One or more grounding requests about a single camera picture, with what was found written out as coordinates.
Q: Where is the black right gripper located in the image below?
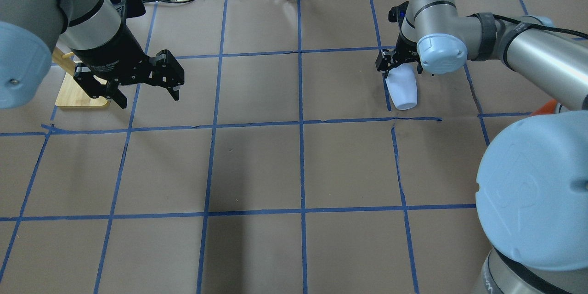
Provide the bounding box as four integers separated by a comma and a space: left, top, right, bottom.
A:
377, 6, 424, 75

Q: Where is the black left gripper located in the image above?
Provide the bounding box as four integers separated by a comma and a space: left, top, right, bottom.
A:
72, 25, 185, 108

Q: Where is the light blue plastic cup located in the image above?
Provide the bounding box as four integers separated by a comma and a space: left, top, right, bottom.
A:
385, 63, 418, 111

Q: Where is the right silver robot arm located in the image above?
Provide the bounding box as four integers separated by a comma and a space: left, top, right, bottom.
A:
374, 0, 587, 294

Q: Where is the orange tin can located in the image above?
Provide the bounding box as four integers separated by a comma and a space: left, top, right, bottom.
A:
531, 99, 559, 116

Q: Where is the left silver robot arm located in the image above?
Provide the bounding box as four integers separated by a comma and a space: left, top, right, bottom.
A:
0, 0, 185, 108

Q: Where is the wooden cup rack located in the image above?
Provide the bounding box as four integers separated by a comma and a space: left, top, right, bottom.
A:
52, 47, 110, 108

